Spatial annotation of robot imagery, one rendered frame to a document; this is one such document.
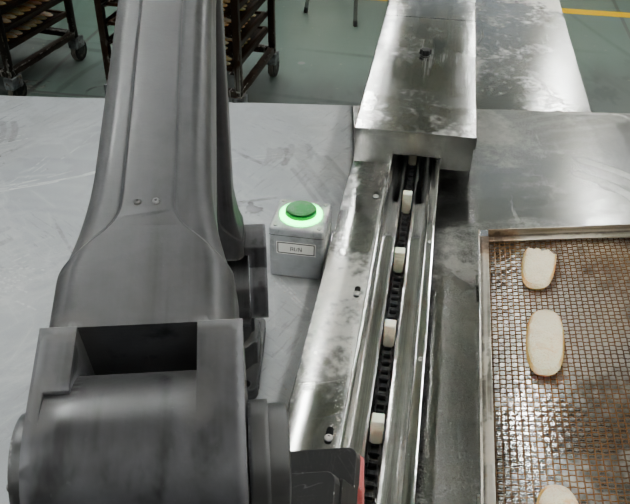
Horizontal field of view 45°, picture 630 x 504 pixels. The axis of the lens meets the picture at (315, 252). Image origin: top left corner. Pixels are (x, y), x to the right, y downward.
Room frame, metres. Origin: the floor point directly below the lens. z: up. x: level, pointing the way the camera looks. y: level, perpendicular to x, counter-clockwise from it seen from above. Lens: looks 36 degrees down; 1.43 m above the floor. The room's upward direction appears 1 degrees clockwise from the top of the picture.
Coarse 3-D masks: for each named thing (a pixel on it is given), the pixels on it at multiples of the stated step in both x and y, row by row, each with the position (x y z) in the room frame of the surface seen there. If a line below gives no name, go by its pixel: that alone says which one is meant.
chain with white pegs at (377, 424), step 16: (416, 160) 1.04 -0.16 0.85; (400, 224) 0.88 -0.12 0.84; (400, 240) 0.84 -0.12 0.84; (400, 256) 0.77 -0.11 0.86; (400, 272) 0.77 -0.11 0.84; (400, 288) 0.73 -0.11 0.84; (384, 336) 0.63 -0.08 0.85; (384, 352) 0.62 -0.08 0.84; (384, 368) 0.60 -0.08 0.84; (384, 384) 0.57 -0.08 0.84; (384, 416) 0.50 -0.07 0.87; (368, 448) 0.48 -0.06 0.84; (368, 480) 0.45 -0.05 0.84; (368, 496) 0.43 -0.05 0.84
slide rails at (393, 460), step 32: (416, 192) 0.95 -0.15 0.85; (384, 224) 0.86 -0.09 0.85; (416, 224) 0.86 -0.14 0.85; (384, 256) 0.79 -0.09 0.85; (416, 256) 0.79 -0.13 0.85; (384, 288) 0.72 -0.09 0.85; (416, 288) 0.72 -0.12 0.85; (416, 320) 0.66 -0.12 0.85; (352, 416) 0.52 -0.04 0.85; (352, 448) 0.48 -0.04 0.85; (384, 448) 0.48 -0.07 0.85; (384, 480) 0.44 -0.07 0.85
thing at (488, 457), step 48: (480, 240) 0.77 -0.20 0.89; (528, 240) 0.76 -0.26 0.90; (576, 240) 0.75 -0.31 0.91; (624, 240) 0.74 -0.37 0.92; (480, 288) 0.66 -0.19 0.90; (528, 288) 0.67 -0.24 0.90; (480, 336) 0.58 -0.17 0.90; (576, 336) 0.58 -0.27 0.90; (480, 384) 0.52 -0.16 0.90; (528, 384) 0.52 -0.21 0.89; (576, 384) 0.51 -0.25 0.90; (624, 384) 0.51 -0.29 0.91; (480, 432) 0.46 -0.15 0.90; (528, 432) 0.46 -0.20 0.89; (576, 432) 0.46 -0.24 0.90; (624, 432) 0.45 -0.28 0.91; (528, 480) 0.41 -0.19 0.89; (576, 480) 0.41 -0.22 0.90
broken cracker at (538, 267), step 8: (528, 248) 0.73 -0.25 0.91; (536, 248) 0.73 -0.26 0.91; (528, 256) 0.72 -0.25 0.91; (536, 256) 0.71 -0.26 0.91; (544, 256) 0.71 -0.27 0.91; (552, 256) 0.71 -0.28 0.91; (528, 264) 0.70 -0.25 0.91; (536, 264) 0.70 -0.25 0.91; (544, 264) 0.69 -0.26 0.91; (552, 264) 0.70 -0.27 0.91; (528, 272) 0.69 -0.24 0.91; (536, 272) 0.68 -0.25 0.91; (544, 272) 0.68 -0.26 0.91; (552, 272) 0.68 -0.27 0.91; (528, 280) 0.67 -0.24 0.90; (536, 280) 0.67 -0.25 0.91; (544, 280) 0.67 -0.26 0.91; (536, 288) 0.66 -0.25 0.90; (544, 288) 0.66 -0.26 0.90
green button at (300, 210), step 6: (288, 204) 0.82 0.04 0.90; (294, 204) 0.82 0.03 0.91; (300, 204) 0.82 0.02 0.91; (306, 204) 0.82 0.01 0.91; (312, 204) 0.82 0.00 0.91; (288, 210) 0.81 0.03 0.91; (294, 210) 0.81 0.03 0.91; (300, 210) 0.81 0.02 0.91; (306, 210) 0.81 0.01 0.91; (312, 210) 0.81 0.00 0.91; (288, 216) 0.80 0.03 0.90; (294, 216) 0.79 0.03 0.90; (300, 216) 0.79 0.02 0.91; (306, 216) 0.80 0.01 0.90; (312, 216) 0.80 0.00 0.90
